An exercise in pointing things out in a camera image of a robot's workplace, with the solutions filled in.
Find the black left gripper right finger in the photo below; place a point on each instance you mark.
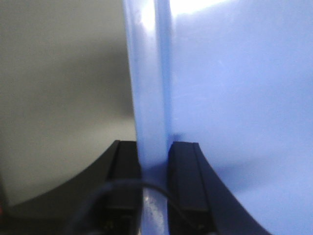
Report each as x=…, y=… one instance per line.
x=209, y=206

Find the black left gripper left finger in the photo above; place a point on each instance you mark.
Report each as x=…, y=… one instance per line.
x=50, y=212

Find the blue plastic tray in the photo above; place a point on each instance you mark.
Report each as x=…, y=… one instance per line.
x=235, y=76

